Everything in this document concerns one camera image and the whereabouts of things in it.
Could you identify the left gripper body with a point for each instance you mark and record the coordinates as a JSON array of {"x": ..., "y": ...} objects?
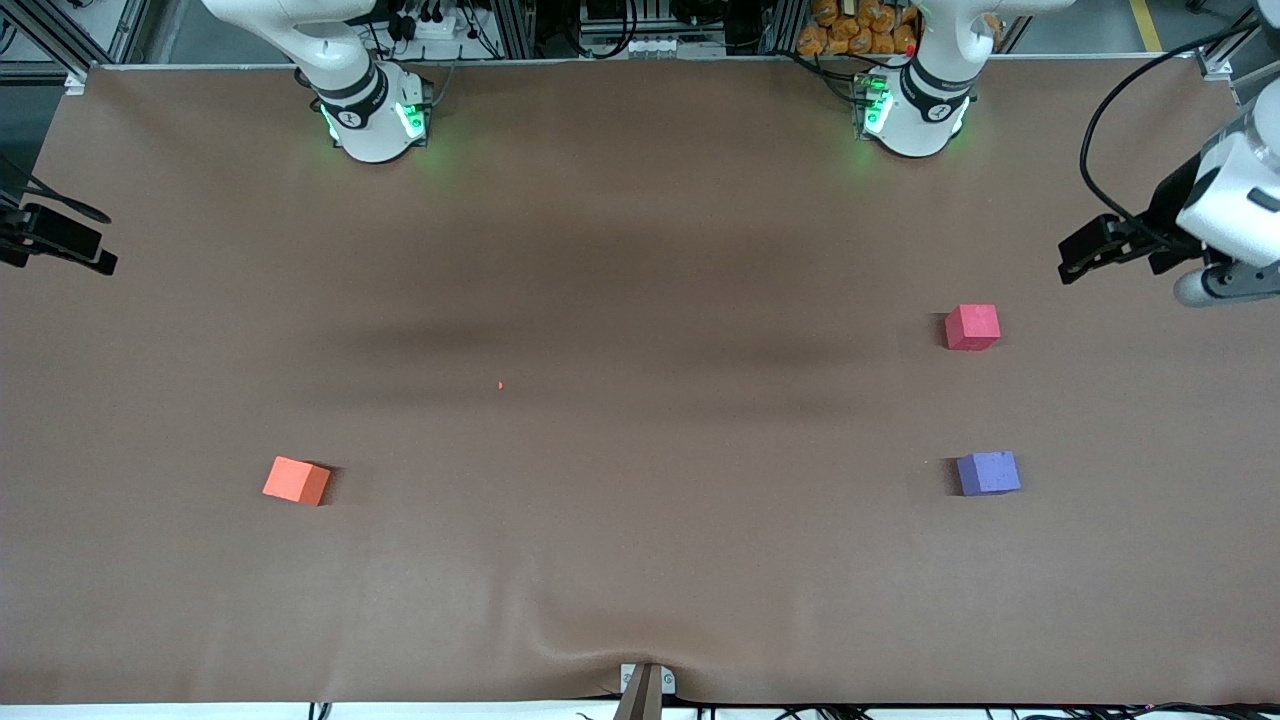
[{"x": 1166, "y": 214}]

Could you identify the orange foam block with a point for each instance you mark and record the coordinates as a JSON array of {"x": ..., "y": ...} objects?
[{"x": 296, "y": 481}]

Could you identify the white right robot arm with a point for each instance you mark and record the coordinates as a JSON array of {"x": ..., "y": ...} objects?
[{"x": 370, "y": 120}]

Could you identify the red foam block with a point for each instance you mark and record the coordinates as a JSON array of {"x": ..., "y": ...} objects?
[{"x": 972, "y": 327}]

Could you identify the purple foam block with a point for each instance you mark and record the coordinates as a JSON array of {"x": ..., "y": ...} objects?
[{"x": 989, "y": 473}]

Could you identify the bag of orange items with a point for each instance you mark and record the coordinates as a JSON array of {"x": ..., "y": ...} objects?
[{"x": 855, "y": 25}]

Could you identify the white power strip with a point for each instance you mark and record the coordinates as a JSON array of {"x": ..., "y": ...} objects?
[{"x": 435, "y": 30}]

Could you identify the table cover sheet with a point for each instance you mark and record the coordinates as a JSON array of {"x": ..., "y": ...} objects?
[{"x": 640, "y": 550}]

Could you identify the aluminium frame post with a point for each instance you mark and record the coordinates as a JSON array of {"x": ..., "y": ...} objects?
[
  {"x": 512, "y": 25},
  {"x": 1225, "y": 60},
  {"x": 55, "y": 40}
]

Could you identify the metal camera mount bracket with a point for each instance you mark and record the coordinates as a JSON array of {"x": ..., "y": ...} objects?
[{"x": 645, "y": 685}]

